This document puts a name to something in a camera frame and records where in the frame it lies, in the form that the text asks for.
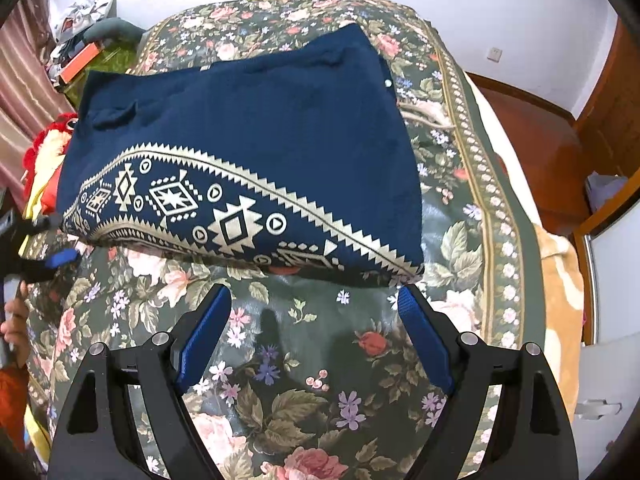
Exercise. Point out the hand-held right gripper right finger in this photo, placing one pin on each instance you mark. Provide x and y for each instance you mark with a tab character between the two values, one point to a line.
430	345

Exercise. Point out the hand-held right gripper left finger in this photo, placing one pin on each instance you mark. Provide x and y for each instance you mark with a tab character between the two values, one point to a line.
205	340

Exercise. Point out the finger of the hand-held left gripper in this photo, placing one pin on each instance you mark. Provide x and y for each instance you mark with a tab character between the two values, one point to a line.
57	261
40	225

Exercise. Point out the navy patterned hoodie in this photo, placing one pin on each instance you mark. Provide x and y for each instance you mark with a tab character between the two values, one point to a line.
250	125

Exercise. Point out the person's left forearm orange sleeve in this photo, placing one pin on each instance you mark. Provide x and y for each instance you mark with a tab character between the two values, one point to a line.
12	400

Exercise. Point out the person's left hand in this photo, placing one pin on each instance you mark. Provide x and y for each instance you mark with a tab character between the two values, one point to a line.
19	332

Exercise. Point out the red garment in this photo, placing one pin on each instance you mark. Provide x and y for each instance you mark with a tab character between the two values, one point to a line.
50	200

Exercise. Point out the red plush toy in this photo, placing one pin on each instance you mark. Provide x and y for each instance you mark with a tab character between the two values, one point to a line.
50	132

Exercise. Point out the floral bed blanket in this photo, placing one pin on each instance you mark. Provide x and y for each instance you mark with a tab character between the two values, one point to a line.
310	360

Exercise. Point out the tan plush blanket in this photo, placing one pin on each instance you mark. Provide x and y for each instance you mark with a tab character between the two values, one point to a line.
557	300

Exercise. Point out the pink curtain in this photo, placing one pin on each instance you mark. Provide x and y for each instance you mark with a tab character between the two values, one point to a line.
25	85

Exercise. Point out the orange box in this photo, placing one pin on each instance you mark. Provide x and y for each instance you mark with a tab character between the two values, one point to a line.
80	62

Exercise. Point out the green patterned cloth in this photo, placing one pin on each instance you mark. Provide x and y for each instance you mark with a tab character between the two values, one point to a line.
107	62

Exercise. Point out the yellow cloth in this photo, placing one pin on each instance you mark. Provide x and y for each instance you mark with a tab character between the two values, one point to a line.
37	440

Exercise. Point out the white cabinet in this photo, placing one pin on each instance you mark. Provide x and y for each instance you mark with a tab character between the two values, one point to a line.
605	390

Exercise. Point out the white wardrobe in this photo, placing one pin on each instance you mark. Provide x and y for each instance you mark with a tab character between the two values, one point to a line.
617	280

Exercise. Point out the white mattress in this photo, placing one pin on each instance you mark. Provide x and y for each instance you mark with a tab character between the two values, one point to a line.
505	160

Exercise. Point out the grey plush cushion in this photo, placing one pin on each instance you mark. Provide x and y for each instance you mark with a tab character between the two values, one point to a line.
112	29

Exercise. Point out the silver patterned bag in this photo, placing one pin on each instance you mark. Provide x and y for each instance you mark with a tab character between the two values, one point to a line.
82	17

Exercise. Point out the wooden baseboard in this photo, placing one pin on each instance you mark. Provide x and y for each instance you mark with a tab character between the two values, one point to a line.
525	92

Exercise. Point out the wooden door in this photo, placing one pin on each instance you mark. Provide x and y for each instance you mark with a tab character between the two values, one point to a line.
617	100

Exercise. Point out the white wall socket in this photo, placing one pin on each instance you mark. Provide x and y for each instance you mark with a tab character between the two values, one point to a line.
495	53

